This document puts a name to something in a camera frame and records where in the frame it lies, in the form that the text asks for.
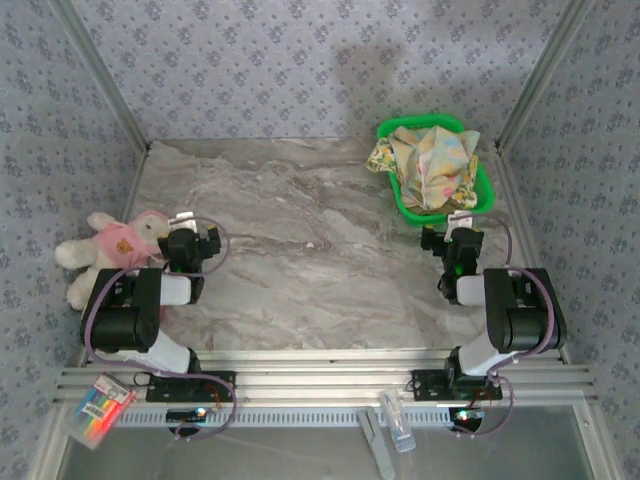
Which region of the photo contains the white plush bunny pink hoodie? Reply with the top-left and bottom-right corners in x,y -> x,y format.
54,209 -> 174,311

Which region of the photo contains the black controller board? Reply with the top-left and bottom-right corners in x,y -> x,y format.
449,407 -> 486,424
166,407 -> 209,422

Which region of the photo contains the green plastic basket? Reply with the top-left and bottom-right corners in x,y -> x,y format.
376,115 -> 496,227

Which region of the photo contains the pastel pink flower skirt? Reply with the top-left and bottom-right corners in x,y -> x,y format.
389,124 -> 481,209

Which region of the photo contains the aluminium rail frame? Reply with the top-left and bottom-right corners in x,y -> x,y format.
54,347 -> 599,406

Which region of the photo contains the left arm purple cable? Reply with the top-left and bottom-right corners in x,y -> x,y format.
81,214 -> 240,442

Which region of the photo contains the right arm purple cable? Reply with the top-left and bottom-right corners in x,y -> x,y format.
452,212 -> 559,439

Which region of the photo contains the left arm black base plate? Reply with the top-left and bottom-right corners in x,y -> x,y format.
145,370 -> 237,404

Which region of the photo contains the aluminium corner post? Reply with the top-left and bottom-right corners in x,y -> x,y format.
494,0 -> 597,154
47,0 -> 152,154

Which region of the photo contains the pack of coloured markers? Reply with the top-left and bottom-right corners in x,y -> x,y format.
64,372 -> 139,449

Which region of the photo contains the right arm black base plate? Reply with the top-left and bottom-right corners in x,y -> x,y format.
410,368 -> 504,401

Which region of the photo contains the lemon print skirt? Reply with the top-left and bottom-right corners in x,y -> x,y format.
366,137 -> 481,209

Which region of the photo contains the left black controller board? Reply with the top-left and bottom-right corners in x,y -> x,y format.
166,407 -> 209,422

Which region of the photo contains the clear plastic bottle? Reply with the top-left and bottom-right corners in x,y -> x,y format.
378,389 -> 419,454

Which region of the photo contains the right black controller board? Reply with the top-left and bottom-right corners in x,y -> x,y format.
449,407 -> 486,424

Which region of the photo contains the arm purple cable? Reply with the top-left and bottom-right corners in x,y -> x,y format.
452,212 -> 559,439
81,214 -> 240,442

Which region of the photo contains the grey plastic clip tool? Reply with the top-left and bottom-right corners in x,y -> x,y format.
356,407 -> 397,480

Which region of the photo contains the grey slotted cable duct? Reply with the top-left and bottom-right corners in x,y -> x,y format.
117,409 -> 454,429

